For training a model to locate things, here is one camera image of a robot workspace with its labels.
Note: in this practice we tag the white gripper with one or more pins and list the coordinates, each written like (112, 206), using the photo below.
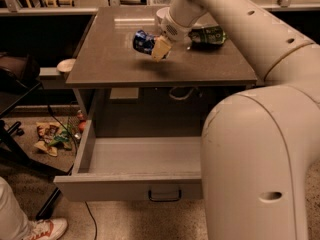
(170, 29)

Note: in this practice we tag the blue pepsi can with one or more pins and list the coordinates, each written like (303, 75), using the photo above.
(144, 42)

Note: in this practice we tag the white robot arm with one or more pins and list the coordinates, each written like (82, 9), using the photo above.
(256, 145)

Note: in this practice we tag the grey open top drawer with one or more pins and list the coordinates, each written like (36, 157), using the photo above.
(129, 148)

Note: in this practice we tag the white ceramic bowl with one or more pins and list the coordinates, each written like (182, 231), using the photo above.
(160, 14)

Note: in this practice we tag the green chip bag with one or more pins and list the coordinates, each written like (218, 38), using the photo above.
(213, 35)

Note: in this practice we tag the grey cabinet with countertop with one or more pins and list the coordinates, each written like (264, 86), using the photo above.
(139, 97)

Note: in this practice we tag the red apple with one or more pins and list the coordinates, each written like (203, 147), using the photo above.
(81, 126)

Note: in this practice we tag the snack bags on floor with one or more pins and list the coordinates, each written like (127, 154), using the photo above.
(51, 136)

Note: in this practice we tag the black office chair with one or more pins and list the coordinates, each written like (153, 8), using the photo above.
(30, 172)

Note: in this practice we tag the white and orange sneaker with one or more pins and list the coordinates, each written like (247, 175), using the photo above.
(49, 229)

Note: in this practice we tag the white trouser leg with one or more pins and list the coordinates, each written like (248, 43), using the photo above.
(14, 224)

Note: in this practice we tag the black drawer handle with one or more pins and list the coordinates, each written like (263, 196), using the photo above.
(174, 196)

